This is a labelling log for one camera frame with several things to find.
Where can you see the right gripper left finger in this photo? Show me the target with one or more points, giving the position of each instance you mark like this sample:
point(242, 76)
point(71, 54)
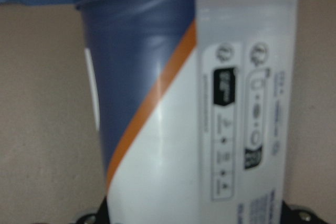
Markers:
point(100, 216)

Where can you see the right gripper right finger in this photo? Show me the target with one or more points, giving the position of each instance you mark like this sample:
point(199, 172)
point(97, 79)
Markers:
point(294, 214)

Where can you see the white blue tennis ball can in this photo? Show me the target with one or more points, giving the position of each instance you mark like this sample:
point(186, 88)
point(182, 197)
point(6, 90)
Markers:
point(192, 100)

